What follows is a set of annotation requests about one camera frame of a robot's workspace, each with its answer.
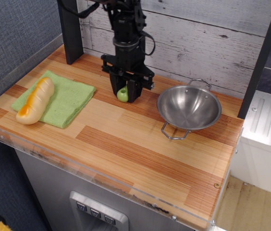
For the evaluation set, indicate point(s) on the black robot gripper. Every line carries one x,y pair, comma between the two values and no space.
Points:
127,67

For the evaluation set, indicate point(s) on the green handled grey spatula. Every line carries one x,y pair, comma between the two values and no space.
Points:
122,94

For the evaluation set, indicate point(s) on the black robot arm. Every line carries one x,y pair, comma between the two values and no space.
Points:
127,21

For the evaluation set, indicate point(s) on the stainless steel pot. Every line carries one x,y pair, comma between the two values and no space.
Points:
190,107

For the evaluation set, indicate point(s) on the green folded cloth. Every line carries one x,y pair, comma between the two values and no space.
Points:
68,100

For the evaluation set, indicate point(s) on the toy bread loaf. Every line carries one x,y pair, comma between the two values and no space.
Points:
36,102

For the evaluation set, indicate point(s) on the grey toy fridge cabinet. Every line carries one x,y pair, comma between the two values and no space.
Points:
52,184

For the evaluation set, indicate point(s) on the silver dispenser button panel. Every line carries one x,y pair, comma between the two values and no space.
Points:
91,215

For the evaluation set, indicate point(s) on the clear acrylic table guard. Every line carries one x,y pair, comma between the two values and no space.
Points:
117,177

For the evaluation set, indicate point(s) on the white toy sink unit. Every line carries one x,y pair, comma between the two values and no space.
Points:
251,162

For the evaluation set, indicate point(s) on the black left frame post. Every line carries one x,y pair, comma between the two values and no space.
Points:
71,32

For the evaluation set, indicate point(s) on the black frame post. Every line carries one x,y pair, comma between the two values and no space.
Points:
258,69
71,32

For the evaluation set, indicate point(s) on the black right frame post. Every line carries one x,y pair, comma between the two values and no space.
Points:
258,69

